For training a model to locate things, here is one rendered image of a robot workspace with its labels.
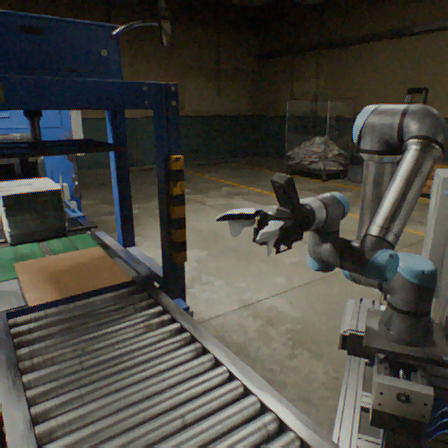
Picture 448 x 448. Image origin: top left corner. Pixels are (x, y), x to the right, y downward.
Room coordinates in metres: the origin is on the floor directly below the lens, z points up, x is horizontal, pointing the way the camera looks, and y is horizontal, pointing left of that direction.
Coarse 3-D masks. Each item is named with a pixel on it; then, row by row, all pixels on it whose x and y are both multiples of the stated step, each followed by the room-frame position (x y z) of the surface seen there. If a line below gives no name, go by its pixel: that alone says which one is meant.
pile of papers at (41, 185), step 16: (0, 192) 1.81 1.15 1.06; (16, 192) 1.80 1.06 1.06; (32, 192) 1.83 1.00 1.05; (48, 192) 1.88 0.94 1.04; (0, 208) 2.02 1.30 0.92; (16, 208) 1.79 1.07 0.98; (32, 208) 1.83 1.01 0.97; (48, 208) 1.87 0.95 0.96; (16, 224) 1.79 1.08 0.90; (32, 224) 1.83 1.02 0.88; (48, 224) 1.87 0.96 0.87; (64, 224) 1.92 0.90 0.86; (16, 240) 1.78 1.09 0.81
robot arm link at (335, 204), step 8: (336, 192) 0.90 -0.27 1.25; (320, 200) 0.83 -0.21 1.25; (328, 200) 0.84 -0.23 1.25; (336, 200) 0.86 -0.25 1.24; (344, 200) 0.88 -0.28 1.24; (328, 208) 0.83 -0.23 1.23; (336, 208) 0.84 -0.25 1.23; (344, 208) 0.86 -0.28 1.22; (328, 216) 0.82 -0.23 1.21; (336, 216) 0.84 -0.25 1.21; (344, 216) 0.87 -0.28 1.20; (328, 224) 0.84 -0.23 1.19; (336, 224) 0.85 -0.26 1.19
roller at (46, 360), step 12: (144, 324) 1.03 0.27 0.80; (156, 324) 1.04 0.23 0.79; (168, 324) 1.06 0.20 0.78; (108, 336) 0.96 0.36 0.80; (120, 336) 0.97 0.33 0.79; (132, 336) 0.99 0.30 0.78; (72, 348) 0.90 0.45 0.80; (84, 348) 0.91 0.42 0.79; (96, 348) 0.92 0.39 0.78; (36, 360) 0.85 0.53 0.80; (48, 360) 0.86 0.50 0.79; (60, 360) 0.87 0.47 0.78; (24, 372) 0.82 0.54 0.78
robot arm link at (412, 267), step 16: (400, 256) 0.98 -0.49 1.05; (416, 256) 0.98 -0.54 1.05; (400, 272) 0.93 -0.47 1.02; (416, 272) 0.90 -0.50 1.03; (432, 272) 0.91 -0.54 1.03; (384, 288) 0.96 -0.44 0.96; (400, 288) 0.92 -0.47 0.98; (416, 288) 0.90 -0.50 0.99; (432, 288) 0.90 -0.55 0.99; (400, 304) 0.92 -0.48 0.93; (416, 304) 0.90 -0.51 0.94
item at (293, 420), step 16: (144, 288) 1.27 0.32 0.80; (160, 304) 1.15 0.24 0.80; (176, 304) 1.15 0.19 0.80; (176, 320) 1.05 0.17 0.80; (192, 320) 1.05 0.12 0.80; (192, 336) 0.97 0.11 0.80; (208, 336) 0.96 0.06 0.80; (208, 352) 0.89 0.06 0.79; (224, 352) 0.88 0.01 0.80; (240, 368) 0.82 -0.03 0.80; (256, 384) 0.76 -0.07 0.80; (272, 400) 0.70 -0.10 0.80; (288, 416) 0.66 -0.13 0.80; (304, 416) 0.66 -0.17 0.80; (304, 432) 0.61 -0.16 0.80; (320, 432) 0.61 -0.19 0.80
